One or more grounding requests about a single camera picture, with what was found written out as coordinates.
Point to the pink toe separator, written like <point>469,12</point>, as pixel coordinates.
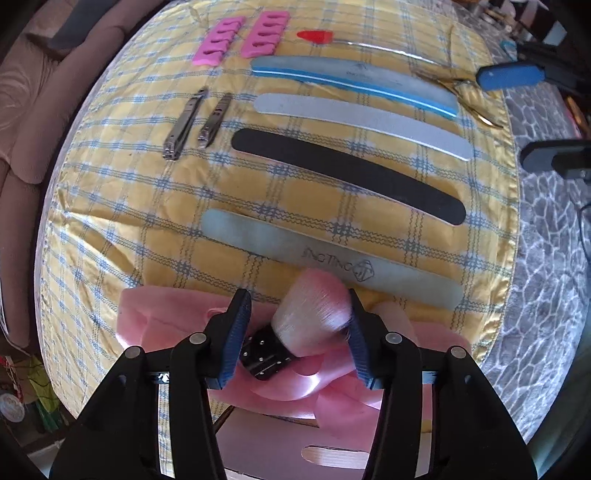
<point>203,57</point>
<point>249,50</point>

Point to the large metal nail clipper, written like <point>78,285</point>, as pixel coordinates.
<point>184,120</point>

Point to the blue-edged nail file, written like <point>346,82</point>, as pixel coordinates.
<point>346,74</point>

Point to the pink bristle makeup brush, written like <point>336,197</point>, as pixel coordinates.
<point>309,318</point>

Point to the pink satin cloth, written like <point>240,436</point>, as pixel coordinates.
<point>286,392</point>

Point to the gold scissors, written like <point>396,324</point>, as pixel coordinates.
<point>455,85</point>

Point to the white nail file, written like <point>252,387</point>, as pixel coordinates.
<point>346,115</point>

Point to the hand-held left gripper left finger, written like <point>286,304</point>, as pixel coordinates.
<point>233,341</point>

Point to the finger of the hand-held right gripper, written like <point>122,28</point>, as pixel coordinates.
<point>540,157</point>
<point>498,76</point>

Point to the white cardboard box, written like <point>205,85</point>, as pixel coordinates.
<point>277,443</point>

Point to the beige sofa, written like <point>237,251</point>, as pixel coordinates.
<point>37,92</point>

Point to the black nail file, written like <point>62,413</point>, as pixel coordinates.
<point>346,170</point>

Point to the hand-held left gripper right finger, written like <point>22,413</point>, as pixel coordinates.
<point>360,341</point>

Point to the grey printed nail file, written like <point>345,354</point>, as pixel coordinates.
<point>277,240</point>

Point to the grey stone-pattern blanket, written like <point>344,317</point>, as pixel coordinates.
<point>545,277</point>

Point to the red-tipped metal cuticle tool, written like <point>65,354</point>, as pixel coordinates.
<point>314,36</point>

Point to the green bag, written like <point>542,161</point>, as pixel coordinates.
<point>44,387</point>

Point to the grey cushion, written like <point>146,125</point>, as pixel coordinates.
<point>78,32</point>

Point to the small metal nail clipper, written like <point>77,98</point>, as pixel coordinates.
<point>214,120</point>

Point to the yellow plaid cloth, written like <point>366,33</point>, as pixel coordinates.
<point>138,207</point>

